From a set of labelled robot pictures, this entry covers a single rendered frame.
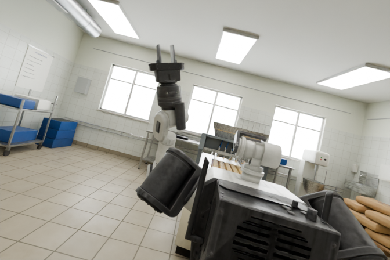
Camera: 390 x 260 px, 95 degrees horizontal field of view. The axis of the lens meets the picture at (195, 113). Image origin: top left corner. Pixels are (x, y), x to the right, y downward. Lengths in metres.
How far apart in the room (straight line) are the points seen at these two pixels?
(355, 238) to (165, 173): 0.44
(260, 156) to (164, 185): 0.26
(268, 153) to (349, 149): 5.85
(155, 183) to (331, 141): 5.74
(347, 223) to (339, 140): 5.61
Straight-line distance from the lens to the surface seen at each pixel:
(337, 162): 6.17
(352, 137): 6.39
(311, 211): 0.41
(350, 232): 0.58
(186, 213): 1.97
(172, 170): 0.49
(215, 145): 1.88
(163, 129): 0.63
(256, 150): 0.52
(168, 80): 0.63
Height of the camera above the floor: 1.21
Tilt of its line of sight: 4 degrees up
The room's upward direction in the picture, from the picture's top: 14 degrees clockwise
